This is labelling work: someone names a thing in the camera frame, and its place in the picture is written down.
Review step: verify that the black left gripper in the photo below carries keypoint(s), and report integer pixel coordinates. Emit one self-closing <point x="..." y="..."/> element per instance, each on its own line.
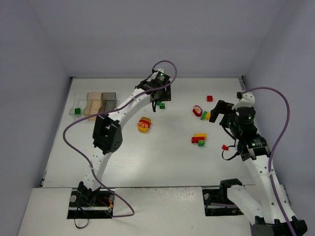
<point x="163" y="95"/>

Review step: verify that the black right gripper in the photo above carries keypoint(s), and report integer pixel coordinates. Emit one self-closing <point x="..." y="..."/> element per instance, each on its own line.
<point x="222" y="108"/>

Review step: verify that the small red lego brick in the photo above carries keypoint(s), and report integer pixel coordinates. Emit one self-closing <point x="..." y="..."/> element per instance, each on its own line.
<point x="209" y="98"/>

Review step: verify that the red flower print lego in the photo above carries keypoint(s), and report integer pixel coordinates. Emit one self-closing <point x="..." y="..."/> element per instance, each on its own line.
<point x="197" y="110"/>

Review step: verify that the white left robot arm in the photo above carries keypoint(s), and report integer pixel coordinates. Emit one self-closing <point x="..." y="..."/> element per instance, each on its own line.
<point x="107" y="133"/>

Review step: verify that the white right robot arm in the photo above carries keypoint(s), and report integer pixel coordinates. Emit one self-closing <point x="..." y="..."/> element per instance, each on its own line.
<point x="272" y="215"/>

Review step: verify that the yellow small lego brick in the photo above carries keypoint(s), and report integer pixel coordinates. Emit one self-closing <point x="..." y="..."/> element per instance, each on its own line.
<point x="207" y="116"/>

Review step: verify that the green slope lego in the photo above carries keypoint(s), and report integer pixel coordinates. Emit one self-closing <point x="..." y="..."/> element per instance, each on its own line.
<point x="203" y="116"/>

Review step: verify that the yellow long lego brick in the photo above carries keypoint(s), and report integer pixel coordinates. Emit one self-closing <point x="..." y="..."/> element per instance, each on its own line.
<point x="203" y="135"/>

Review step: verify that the green number two lego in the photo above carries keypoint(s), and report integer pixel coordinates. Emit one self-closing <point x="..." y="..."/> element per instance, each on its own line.
<point x="201" y="143"/>

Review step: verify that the yellow striped curved lego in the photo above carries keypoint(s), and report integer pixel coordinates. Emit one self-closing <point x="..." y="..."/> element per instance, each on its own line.
<point x="147" y="119"/>

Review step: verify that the red long lego brick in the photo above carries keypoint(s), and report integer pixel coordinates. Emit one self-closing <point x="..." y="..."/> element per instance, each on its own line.
<point x="196" y="139"/>

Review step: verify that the red curved lego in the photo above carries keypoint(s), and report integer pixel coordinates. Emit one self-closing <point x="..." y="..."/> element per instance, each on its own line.
<point x="144" y="123"/>

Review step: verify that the yellow butterfly print lego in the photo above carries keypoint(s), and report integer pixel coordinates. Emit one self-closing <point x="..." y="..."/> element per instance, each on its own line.
<point x="142" y="129"/>

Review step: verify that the grey plastic container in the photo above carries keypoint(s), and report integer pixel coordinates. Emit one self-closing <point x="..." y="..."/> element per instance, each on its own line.
<point x="108" y="102"/>

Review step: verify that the tan plastic container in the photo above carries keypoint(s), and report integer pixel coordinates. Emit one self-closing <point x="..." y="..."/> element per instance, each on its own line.
<point x="94" y="103"/>

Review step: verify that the clear plastic container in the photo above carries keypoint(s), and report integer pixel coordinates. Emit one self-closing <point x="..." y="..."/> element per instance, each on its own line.
<point x="79" y="101"/>

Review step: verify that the green lego in container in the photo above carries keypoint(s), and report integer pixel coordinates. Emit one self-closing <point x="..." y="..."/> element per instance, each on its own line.
<point x="77" y="111"/>

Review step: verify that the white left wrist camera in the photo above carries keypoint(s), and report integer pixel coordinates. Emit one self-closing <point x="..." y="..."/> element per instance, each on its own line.
<point x="156" y="71"/>

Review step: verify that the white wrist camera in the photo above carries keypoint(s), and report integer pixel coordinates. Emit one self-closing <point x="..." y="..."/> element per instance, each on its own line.
<point x="246" y="99"/>
<point x="156" y="71"/>

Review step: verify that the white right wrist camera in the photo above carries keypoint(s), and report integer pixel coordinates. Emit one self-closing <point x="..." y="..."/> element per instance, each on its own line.
<point x="246" y="99"/>

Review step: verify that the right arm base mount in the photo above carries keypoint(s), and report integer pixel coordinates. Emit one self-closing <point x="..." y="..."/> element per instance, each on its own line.
<point x="216" y="202"/>

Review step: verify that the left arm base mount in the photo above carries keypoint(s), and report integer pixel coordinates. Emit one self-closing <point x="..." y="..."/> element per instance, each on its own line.
<point x="101" y="206"/>

